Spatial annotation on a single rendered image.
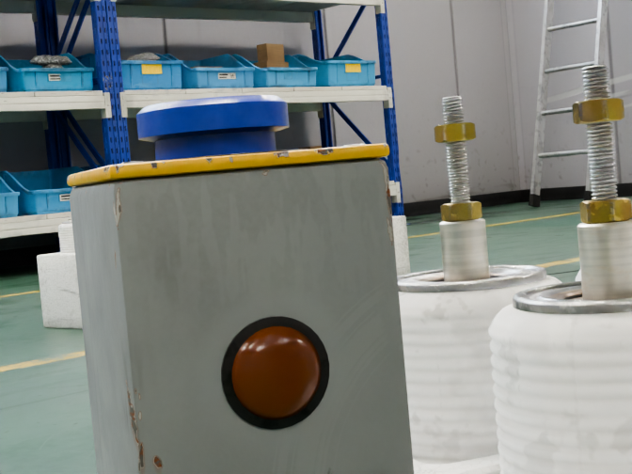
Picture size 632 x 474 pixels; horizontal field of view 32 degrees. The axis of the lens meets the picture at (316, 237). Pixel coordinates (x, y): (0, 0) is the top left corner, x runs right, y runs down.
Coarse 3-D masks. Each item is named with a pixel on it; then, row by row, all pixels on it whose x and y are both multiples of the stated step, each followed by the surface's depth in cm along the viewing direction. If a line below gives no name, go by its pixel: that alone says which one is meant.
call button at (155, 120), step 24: (240, 96) 28; (264, 96) 28; (144, 120) 28; (168, 120) 28; (192, 120) 28; (216, 120) 28; (240, 120) 28; (264, 120) 28; (288, 120) 29; (168, 144) 28; (192, 144) 28; (216, 144) 28; (240, 144) 28; (264, 144) 29
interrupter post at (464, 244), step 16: (448, 224) 53; (464, 224) 53; (480, 224) 53; (448, 240) 53; (464, 240) 53; (480, 240) 53; (448, 256) 53; (464, 256) 53; (480, 256) 53; (448, 272) 53; (464, 272) 53; (480, 272) 53
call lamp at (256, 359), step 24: (264, 336) 26; (288, 336) 26; (240, 360) 26; (264, 360) 26; (288, 360) 26; (312, 360) 27; (240, 384) 26; (264, 384) 26; (288, 384) 26; (312, 384) 27; (264, 408) 26; (288, 408) 26
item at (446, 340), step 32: (512, 288) 50; (416, 320) 50; (448, 320) 50; (480, 320) 49; (416, 352) 50; (448, 352) 50; (480, 352) 49; (416, 384) 51; (448, 384) 50; (480, 384) 50; (416, 416) 51; (448, 416) 50; (480, 416) 50; (416, 448) 51; (448, 448) 50; (480, 448) 50
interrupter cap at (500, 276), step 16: (432, 272) 57; (496, 272) 55; (512, 272) 54; (528, 272) 54; (544, 272) 52; (400, 288) 52; (416, 288) 51; (432, 288) 51; (448, 288) 50; (464, 288) 50; (480, 288) 50
